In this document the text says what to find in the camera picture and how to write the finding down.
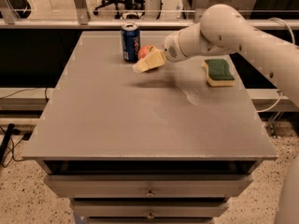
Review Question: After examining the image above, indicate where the black floor cable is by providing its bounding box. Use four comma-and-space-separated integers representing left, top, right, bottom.
0, 123, 32, 169

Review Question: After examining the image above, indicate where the yellow green sponge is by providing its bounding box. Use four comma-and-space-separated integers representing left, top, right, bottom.
202, 59, 235, 87

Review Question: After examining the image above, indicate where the grey drawer cabinet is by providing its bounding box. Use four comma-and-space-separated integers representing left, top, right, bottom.
23, 31, 277, 224

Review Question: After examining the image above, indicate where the blue pepsi can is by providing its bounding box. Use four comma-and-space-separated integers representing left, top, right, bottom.
121, 22, 140, 63

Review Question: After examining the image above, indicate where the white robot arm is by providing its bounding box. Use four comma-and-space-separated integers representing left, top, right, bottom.
134, 4, 299, 224

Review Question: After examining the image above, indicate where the metal railing frame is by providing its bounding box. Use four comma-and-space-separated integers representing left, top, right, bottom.
0, 0, 299, 30

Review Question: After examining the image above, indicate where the top drawer metal knob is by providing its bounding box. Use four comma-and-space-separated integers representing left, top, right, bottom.
146, 188, 155, 198

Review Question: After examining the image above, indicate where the lower drawer metal knob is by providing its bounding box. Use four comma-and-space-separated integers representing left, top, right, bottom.
146, 212, 155, 219

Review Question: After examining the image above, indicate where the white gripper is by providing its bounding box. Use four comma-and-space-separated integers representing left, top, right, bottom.
133, 31, 187, 74

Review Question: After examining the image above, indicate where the red yellow apple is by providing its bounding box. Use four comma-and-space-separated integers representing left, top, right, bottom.
138, 45, 150, 59

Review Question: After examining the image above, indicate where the drawer metal knob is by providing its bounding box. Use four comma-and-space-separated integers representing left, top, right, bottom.
146, 188, 155, 198
146, 212, 155, 219

